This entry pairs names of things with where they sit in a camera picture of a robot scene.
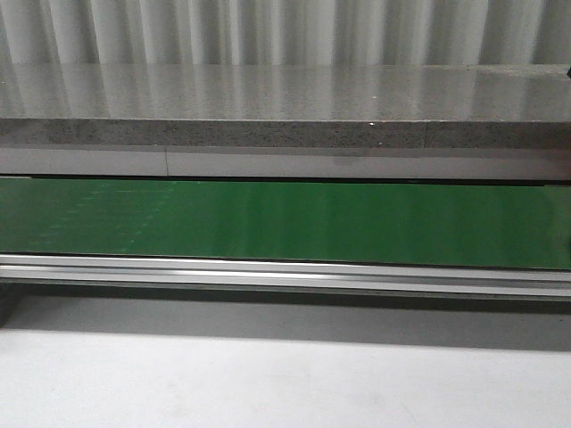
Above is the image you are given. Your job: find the white pleated curtain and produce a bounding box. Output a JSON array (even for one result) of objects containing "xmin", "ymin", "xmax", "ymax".
[{"xmin": 1, "ymin": 1, "xmax": 570, "ymax": 65}]

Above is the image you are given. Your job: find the grey granite counter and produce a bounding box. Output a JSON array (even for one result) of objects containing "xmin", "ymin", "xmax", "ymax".
[{"xmin": 1, "ymin": 63, "xmax": 570, "ymax": 150}]

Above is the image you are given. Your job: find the green conveyor belt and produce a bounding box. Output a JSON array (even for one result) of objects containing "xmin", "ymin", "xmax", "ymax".
[{"xmin": 1, "ymin": 177, "xmax": 570, "ymax": 270}]

